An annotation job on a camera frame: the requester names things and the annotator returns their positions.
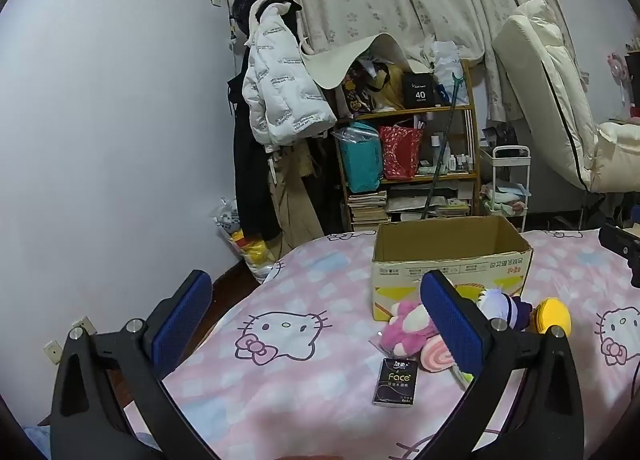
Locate yellow and peach plush roll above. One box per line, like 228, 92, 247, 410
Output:
531, 296, 572, 337

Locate dark bag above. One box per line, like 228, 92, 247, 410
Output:
480, 125, 518, 148

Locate black tissue pack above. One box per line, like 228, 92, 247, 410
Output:
371, 357, 418, 408

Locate cream cloth sheet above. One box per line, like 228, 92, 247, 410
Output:
300, 32, 426, 88

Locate teal bag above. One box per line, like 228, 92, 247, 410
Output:
335, 122, 383, 193

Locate pink cat print bed sheet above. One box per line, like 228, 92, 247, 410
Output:
120, 227, 640, 460

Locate white puffer jacket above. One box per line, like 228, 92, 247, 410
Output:
241, 0, 338, 153

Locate beige hanging pants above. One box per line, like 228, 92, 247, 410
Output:
267, 150, 326, 261

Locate pile of papers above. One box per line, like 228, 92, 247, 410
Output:
387, 195, 473, 221

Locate white plastic bag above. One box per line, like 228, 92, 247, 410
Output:
432, 40, 471, 106

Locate pink swirl plush roll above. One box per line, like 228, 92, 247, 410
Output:
419, 340, 463, 372

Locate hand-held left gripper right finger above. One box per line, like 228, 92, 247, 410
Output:
419, 269, 586, 460

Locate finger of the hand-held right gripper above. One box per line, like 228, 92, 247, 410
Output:
598, 222, 640, 288

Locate purple plush doll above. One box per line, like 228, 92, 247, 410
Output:
475, 287, 533, 333

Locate red gift bag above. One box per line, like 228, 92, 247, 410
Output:
378, 124, 423, 181

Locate wooden shelf unit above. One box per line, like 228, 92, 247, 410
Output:
332, 60, 481, 233

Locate pink plush toy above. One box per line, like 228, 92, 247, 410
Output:
377, 300, 441, 358

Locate dark fuzzy hat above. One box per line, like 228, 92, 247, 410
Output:
232, 0, 273, 36

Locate pink desk fan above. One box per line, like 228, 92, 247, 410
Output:
607, 52, 640, 108

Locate cardboard box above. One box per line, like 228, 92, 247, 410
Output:
371, 215, 535, 323

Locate black hanging coat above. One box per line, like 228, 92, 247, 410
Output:
227, 55, 281, 241

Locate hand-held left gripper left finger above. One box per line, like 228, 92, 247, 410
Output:
50, 269, 221, 460

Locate cream padded chair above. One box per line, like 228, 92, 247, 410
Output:
492, 0, 640, 193

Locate white trolley cart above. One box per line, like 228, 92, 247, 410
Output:
479, 145, 531, 233

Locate stack of old books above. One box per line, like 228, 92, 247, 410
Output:
347, 190, 388, 232

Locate black square box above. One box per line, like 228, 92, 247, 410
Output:
402, 72, 443, 108

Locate green pole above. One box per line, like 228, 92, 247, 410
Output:
422, 72, 466, 221

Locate cluster of small bottles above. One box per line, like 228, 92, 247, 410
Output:
430, 132, 476, 173

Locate clear plastic bag of toys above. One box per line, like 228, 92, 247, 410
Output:
212, 197, 273, 283

